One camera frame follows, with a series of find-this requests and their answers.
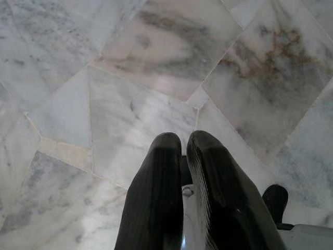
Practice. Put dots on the grey and black robot leg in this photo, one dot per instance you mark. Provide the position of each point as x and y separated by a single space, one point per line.
275 203

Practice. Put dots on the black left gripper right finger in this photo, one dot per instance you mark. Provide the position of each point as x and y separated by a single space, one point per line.
223 198

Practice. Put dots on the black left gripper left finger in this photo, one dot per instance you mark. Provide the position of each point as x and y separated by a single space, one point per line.
153 198

